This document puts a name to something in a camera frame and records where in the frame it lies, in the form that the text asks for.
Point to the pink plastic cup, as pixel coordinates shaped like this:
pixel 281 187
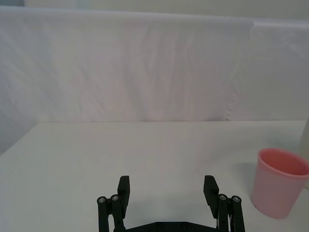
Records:
pixel 277 186

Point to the white curtain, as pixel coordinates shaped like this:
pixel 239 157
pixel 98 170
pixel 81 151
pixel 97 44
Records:
pixel 144 65

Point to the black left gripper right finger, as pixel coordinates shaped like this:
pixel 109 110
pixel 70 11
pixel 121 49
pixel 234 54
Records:
pixel 212 193

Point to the white table cloth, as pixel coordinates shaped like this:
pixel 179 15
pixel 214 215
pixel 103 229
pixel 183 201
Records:
pixel 154 164

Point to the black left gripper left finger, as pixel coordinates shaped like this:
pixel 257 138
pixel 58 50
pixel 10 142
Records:
pixel 123 193

